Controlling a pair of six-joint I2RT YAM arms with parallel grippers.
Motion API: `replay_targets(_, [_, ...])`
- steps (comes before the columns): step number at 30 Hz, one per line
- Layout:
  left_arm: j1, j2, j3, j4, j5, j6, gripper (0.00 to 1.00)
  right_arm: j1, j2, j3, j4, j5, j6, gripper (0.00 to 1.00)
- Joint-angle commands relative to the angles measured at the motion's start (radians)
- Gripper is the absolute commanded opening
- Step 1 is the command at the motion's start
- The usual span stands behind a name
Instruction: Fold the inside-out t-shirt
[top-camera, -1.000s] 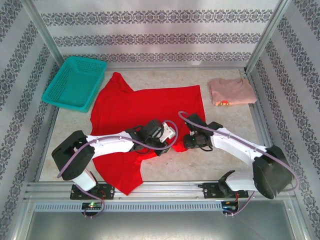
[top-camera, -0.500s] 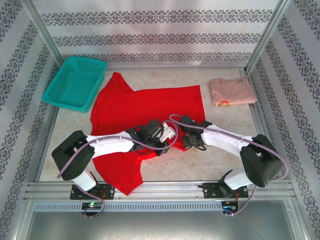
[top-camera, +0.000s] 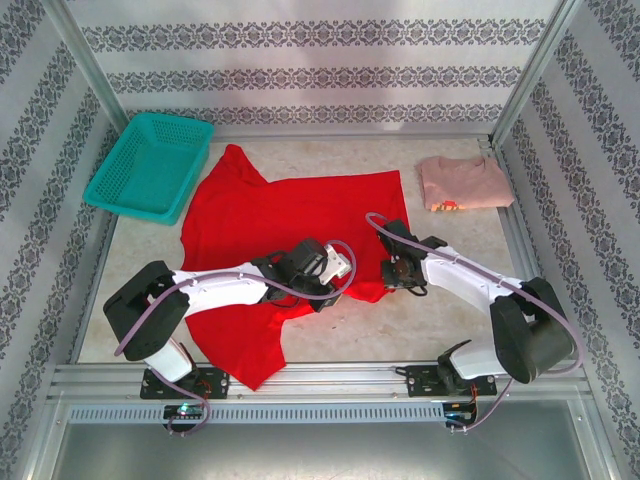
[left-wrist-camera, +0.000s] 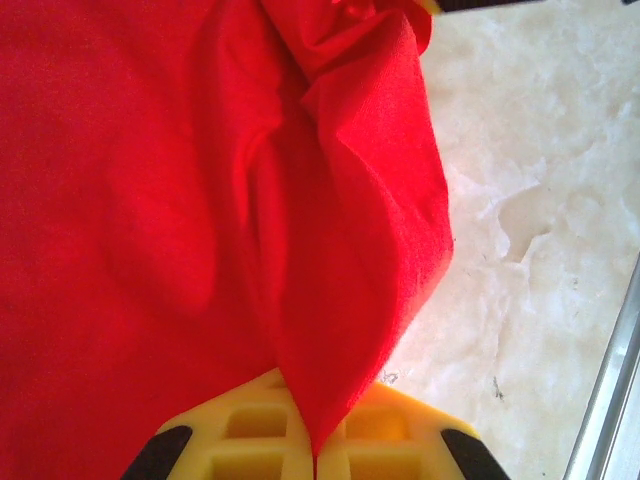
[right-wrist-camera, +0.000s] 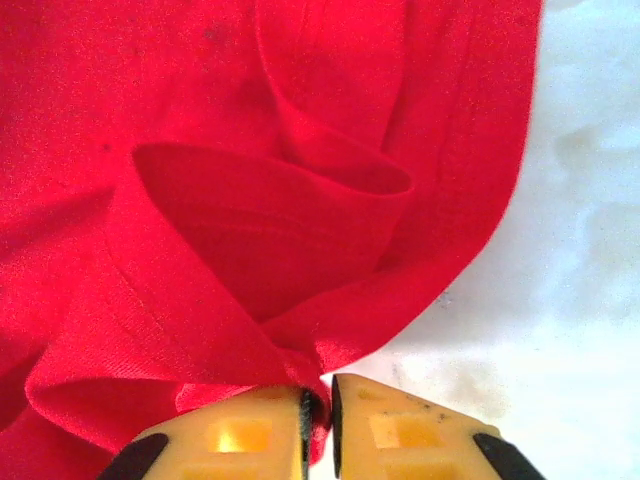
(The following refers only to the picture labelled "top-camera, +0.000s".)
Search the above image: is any red t-shirt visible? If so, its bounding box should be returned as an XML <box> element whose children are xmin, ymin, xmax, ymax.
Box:
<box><xmin>179</xmin><ymin>143</ymin><xmax>411</xmax><ymax>392</ymax></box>

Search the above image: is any teal plastic mesh basket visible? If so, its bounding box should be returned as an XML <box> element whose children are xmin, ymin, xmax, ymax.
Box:
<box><xmin>82</xmin><ymin>112</ymin><xmax>216</xmax><ymax>226</ymax></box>

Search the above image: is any pink folded t-shirt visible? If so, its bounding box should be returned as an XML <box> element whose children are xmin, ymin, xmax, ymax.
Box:
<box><xmin>417</xmin><ymin>155</ymin><xmax>516</xmax><ymax>213</ymax></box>

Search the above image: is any aluminium table edge bar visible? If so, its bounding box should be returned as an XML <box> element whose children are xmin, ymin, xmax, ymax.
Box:
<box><xmin>477</xmin><ymin>137</ymin><xmax>571</xmax><ymax>361</ymax></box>
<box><xmin>212</xmin><ymin>130</ymin><xmax>496</xmax><ymax>146</ymax></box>

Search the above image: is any grey sheet metal panel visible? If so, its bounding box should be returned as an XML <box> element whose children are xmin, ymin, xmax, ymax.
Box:
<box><xmin>47</xmin><ymin>399</ymin><xmax>616</xmax><ymax>480</ymax></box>

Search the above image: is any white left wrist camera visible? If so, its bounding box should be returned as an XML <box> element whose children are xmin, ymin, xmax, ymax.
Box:
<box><xmin>319</xmin><ymin>243</ymin><xmax>354</xmax><ymax>287</ymax></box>

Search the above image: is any thin black left gripper cable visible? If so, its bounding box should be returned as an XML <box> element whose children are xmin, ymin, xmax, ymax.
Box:
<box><xmin>263</xmin><ymin>292</ymin><xmax>304</xmax><ymax>310</ymax></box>

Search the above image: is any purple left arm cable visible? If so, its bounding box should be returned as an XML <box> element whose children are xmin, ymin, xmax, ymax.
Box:
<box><xmin>113</xmin><ymin>239</ymin><xmax>358</xmax><ymax>437</ymax></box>

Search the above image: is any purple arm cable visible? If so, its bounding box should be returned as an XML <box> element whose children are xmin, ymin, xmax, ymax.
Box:
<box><xmin>113</xmin><ymin>239</ymin><xmax>358</xmax><ymax>437</ymax></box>
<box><xmin>364</xmin><ymin>211</ymin><xmax>585</xmax><ymax>434</ymax></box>

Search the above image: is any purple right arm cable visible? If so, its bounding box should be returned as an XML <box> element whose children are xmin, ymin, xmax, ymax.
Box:
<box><xmin>364</xmin><ymin>211</ymin><xmax>585</xmax><ymax>434</ymax></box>

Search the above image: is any long aluminium mounting rail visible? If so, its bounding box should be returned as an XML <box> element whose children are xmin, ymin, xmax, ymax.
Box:
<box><xmin>47</xmin><ymin>360</ymin><xmax>586</xmax><ymax>402</ymax></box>

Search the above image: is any grey slotted cable duct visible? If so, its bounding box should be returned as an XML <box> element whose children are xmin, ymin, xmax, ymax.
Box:
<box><xmin>67</xmin><ymin>402</ymin><xmax>479</xmax><ymax>426</ymax></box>

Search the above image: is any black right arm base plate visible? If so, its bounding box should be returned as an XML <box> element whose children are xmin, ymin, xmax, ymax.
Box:
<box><xmin>405</xmin><ymin>363</ymin><xmax>498</xmax><ymax>399</ymax></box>

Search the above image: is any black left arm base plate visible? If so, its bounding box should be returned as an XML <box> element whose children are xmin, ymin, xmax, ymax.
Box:
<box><xmin>140</xmin><ymin>366</ymin><xmax>231</xmax><ymax>401</ymax></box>

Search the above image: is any aluminium frame post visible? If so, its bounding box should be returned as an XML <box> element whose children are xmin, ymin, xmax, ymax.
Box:
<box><xmin>487</xmin><ymin>0</ymin><xmax>591</xmax><ymax>149</ymax></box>
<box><xmin>42</xmin><ymin>0</ymin><xmax>132</xmax><ymax>141</ymax></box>

